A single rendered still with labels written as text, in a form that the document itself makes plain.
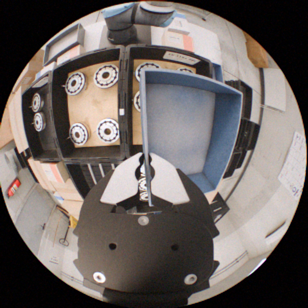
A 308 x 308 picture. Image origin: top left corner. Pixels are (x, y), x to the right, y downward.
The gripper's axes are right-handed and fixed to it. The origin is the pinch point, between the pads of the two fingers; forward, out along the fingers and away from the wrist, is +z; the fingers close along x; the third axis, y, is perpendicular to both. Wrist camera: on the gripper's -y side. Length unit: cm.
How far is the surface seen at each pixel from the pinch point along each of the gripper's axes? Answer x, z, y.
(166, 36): 9, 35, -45
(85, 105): -26.0, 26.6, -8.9
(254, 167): 286, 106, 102
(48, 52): -64, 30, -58
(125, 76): -6.3, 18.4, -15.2
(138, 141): -3.9, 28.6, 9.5
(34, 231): -298, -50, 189
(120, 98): -7.8, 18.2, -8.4
